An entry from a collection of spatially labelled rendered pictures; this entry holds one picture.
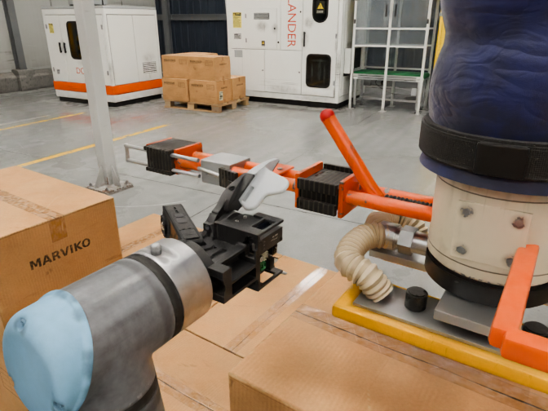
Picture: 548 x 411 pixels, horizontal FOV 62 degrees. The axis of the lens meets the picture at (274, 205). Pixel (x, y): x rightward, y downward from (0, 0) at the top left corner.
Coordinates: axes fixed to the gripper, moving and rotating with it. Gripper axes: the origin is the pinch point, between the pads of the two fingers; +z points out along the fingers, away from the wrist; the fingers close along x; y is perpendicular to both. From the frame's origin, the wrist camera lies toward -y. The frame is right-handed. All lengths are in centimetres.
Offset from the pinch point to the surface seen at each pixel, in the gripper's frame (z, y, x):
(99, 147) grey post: 196, -318, -83
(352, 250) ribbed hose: 4.2, 10.6, -5.2
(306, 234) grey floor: 216, -114, -122
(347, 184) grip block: 11.0, 6.2, 1.7
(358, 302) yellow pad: 1.1, 13.3, -10.9
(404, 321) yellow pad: 0.7, 20.0, -11.1
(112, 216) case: 34, -84, -34
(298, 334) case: 8.3, 0.1, -27.0
